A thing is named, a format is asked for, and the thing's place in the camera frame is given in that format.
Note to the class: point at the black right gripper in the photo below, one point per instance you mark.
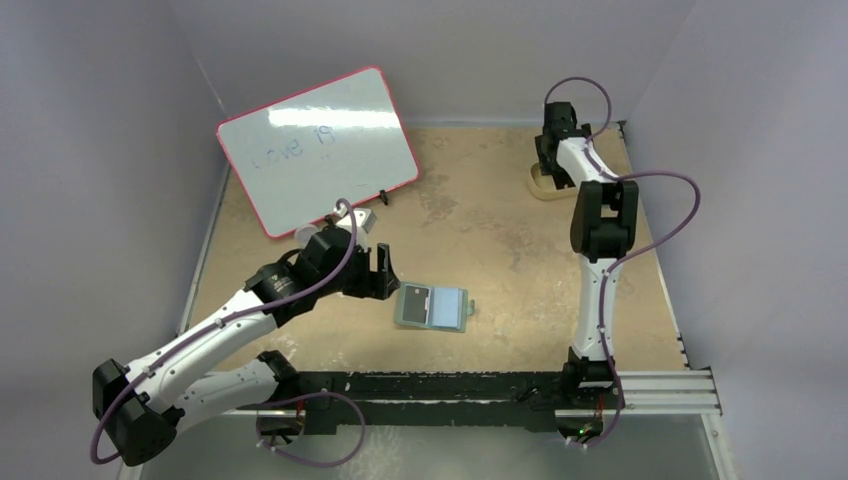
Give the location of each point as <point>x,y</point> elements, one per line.
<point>549,155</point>

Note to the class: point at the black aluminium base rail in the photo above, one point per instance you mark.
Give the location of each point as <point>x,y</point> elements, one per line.
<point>536,401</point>

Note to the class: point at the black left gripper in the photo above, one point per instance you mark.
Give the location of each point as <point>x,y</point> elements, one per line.
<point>377,285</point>

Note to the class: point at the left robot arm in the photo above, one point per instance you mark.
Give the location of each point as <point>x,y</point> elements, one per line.
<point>142,406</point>

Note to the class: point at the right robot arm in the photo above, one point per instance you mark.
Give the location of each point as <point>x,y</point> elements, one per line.
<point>602,232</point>

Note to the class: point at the small silver tin can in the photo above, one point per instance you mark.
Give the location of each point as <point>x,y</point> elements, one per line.
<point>304,233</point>

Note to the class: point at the pink framed whiteboard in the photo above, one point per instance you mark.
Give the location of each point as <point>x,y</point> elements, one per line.
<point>297,156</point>

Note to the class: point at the teal leather card holder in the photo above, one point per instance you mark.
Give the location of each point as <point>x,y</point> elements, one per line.
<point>450,308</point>

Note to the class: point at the beige oval tray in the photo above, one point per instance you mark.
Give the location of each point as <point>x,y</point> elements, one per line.
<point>544,188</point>

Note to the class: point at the black credit card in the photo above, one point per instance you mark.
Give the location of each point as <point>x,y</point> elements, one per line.
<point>415,304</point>

